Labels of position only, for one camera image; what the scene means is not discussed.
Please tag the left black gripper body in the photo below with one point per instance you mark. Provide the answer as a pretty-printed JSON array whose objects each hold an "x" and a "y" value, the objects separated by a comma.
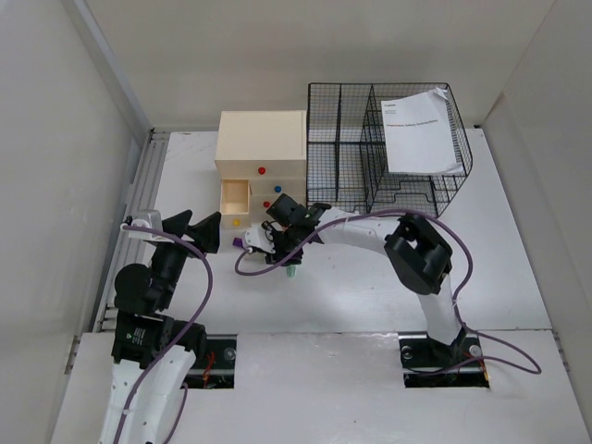
[{"x": 169, "y": 259}]

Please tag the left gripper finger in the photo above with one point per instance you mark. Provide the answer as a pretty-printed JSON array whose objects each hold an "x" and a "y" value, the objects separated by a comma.
[
  {"x": 178, "y": 224},
  {"x": 205, "y": 234}
]

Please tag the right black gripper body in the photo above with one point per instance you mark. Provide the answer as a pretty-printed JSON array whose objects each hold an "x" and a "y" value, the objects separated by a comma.
[{"x": 285, "y": 241}]

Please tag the white instruction booklet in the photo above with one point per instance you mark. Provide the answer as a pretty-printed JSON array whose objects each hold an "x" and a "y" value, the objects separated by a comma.
[{"x": 418, "y": 134}]

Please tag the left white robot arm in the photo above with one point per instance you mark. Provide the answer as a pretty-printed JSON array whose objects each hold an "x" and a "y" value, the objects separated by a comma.
[{"x": 152, "y": 352}]

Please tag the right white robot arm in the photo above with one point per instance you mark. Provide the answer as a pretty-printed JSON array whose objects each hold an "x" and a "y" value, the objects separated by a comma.
[{"x": 420, "y": 257}]

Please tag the green highlighter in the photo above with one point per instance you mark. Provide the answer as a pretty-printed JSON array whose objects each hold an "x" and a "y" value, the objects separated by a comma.
[{"x": 291, "y": 271}]

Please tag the beige wooden drawer cabinet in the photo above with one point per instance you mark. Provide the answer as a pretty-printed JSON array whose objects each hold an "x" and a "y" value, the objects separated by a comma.
[{"x": 262, "y": 135}]

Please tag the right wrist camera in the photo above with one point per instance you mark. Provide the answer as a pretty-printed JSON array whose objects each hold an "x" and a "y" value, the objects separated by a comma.
[{"x": 254, "y": 239}]

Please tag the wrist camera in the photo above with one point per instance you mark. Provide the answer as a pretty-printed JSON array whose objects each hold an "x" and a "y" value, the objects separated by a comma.
[
  {"x": 144, "y": 225},
  {"x": 254, "y": 239}
]

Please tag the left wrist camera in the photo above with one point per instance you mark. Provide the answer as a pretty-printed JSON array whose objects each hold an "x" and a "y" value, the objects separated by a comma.
[{"x": 144, "y": 225}]

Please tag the aluminium rail left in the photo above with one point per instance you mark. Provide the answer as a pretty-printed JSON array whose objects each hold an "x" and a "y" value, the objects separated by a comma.
[{"x": 138, "y": 193}]

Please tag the black wire mesh organizer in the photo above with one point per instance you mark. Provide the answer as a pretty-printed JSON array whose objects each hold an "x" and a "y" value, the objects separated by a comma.
[{"x": 347, "y": 161}]

